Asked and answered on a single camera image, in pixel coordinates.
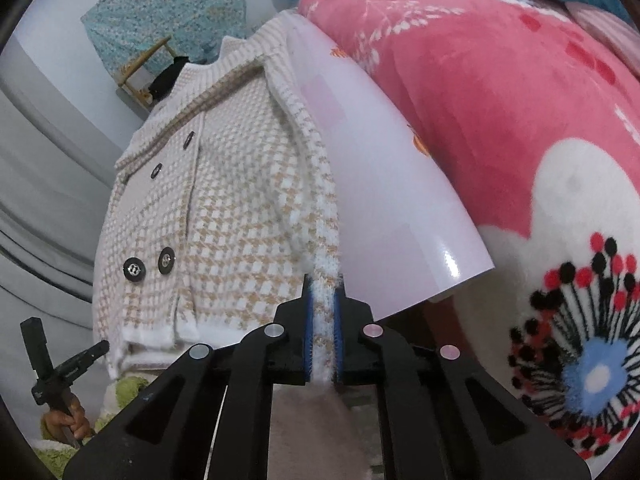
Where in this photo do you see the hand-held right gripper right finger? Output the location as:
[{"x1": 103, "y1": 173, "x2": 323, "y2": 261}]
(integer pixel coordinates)
[{"x1": 332, "y1": 280, "x2": 591, "y2": 480}]

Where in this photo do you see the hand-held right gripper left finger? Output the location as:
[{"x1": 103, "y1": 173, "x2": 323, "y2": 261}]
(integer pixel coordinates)
[{"x1": 62, "y1": 274, "x2": 313, "y2": 480}]

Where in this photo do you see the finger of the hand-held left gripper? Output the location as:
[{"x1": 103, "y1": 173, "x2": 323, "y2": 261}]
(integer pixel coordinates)
[
  {"x1": 49, "y1": 340, "x2": 111, "y2": 380},
  {"x1": 20, "y1": 317, "x2": 49, "y2": 378}
]

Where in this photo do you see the beige white checked coat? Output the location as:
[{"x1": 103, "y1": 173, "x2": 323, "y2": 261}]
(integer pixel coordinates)
[{"x1": 92, "y1": 10, "x2": 351, "y2": 386}]

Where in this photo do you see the person's left hand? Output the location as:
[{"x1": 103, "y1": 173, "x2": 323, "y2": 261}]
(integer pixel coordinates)
[{"x1": 40, "y1": 392, "x2": 96, "y2": 443}]

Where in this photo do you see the pale grey curtain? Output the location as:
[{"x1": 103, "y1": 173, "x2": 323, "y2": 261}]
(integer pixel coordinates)
[{"x1": 0, "y1": 40, "x2": 126, "y2": 411}]

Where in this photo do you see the glossy lilac printed mat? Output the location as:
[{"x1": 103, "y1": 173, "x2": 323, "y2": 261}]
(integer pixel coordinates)
[{"x1": 285, "y1": 7, "x2": 496, "y2": 321}]

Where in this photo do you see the pink floral blanket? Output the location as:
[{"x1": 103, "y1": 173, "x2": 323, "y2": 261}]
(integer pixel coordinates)
[{"x1": 297, "y1": 0, "x2": 640, "y2": 480}]

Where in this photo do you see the black folded cloth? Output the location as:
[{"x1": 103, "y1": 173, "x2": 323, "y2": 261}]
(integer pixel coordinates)
[{"x1": 147, "y1": 55, "x2": 188, "y2": 98}]

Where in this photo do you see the wooden chair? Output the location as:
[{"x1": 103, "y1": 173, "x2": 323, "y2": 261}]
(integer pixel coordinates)
[{"x1": 112, "y1": 35, "x2": 176, "y2": 111}]

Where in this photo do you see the teal floral hanging cloth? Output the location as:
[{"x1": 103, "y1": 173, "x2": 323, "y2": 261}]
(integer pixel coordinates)
[{"x1": 80, "y1": 0, "x2": 256, "y2": 76}]

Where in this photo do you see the pale pink striped cloth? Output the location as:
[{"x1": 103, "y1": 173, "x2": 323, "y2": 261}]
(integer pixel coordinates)
[{"x1": 565, "y1": 0, "x2": 640, "y2": 81}]

